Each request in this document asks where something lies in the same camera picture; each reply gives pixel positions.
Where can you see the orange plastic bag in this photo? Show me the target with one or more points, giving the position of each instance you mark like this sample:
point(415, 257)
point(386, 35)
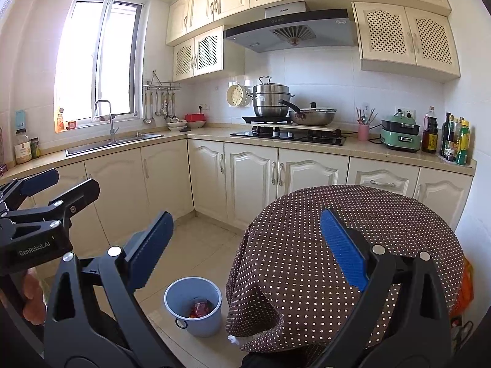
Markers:
point(464, 291)

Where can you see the white cloth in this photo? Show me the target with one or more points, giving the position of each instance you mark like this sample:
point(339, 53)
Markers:
point(234, 339)

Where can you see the sliding window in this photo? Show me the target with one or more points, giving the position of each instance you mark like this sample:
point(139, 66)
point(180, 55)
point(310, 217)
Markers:
point(84, 65)

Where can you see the cream round colander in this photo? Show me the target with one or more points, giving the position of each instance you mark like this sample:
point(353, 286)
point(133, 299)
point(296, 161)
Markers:
point(237, 96)

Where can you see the steel wok with lid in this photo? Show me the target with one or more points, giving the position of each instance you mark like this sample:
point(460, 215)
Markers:
point(314, 118)

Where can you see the steel kitchen sink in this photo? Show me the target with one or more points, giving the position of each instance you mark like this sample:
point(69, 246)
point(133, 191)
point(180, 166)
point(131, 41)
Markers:
point(134, 137)

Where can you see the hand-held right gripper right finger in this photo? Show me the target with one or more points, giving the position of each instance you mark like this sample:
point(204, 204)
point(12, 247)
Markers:
point(341, 249)

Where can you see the small green packet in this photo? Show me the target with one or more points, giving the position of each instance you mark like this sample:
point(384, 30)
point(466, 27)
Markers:
point(35, 148)

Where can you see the teal box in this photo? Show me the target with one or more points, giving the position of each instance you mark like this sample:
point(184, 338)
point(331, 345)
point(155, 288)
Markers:
point(20, 119)

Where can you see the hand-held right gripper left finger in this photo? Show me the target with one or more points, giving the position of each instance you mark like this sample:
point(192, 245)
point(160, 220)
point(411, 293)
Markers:
point(153, 245)

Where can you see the steel kitchen faucet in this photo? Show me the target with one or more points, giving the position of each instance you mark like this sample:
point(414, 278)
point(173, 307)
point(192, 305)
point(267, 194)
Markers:
point(112, 130)

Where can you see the red box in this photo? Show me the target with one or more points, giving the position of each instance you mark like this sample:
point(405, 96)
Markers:
point(195, 117)

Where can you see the black gas stove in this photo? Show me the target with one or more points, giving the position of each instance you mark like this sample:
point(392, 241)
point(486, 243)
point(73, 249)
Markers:
point(291, 138)

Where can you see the white bowl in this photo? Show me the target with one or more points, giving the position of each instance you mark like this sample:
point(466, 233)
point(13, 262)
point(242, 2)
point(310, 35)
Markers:
point(197, 124)
point(177, 125)

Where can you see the grey range hood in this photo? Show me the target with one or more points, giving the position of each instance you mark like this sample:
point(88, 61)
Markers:
point(326, 32)

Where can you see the white board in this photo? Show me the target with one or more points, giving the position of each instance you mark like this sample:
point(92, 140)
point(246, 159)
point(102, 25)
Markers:
point(307, 127)

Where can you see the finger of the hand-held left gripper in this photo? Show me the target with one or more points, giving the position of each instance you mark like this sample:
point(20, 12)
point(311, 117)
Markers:
point(76, 196)
point(38, 182)

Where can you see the brown polka dot tablecloth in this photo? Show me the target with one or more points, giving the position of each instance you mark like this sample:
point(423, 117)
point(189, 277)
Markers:
point(291, 257)

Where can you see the cream lower kitchen cabinets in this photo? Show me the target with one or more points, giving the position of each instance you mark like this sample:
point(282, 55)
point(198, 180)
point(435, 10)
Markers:
point(245, 176)

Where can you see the light blue plastic bucket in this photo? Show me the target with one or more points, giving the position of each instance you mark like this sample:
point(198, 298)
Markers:
point(180, 295)

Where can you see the metal wall utensil rack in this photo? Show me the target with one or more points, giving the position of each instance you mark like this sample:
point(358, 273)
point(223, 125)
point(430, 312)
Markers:
point(161, 84)

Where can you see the steel steamer pot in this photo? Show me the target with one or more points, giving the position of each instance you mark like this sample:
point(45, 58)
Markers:
point(270, 103)

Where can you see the yellow oil bottle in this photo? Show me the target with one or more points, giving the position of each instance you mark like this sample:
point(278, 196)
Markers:
point(458, 126)

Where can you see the row of hanging utensils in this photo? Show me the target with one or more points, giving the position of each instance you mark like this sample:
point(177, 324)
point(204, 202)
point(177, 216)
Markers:
point(157, 107)

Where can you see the white lid jar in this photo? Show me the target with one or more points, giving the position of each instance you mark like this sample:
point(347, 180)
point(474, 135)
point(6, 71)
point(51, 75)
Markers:
point(23, 147)

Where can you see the green plastic bottle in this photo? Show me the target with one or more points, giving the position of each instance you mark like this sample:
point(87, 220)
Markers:
point(463, 147)

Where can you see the cream lattice door cabinet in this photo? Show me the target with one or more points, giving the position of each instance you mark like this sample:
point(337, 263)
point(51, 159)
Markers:
point(387, 30)
point(207, 51)

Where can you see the pink chopstick holder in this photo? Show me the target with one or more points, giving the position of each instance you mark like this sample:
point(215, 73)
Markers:
point(363, 133)

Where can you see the large dark sauce bottle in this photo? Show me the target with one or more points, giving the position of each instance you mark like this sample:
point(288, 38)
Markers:
point(429, 134)

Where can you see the red snack wrapper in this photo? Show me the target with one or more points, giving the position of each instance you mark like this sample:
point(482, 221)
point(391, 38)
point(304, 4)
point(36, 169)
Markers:
point(199, 309)

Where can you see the orange label bottle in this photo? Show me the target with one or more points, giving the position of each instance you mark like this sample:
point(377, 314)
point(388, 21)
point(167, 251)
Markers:
point(60, 122)

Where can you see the dark glass bottle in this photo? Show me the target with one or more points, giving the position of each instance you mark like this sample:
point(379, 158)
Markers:
point(452, 147)
point(446, 134)

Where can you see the green electric cooker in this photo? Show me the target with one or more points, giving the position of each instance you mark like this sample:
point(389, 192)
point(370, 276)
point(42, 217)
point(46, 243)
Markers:
point(399, 140)

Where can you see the black induction cooker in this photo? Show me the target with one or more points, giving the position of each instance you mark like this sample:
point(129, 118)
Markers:
point(264, 119)

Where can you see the person's left hand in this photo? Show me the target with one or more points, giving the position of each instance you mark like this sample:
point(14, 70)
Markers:
point(32, 299)

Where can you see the bunch of chopsticks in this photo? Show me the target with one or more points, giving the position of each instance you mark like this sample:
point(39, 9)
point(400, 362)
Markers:
point(362, 117)

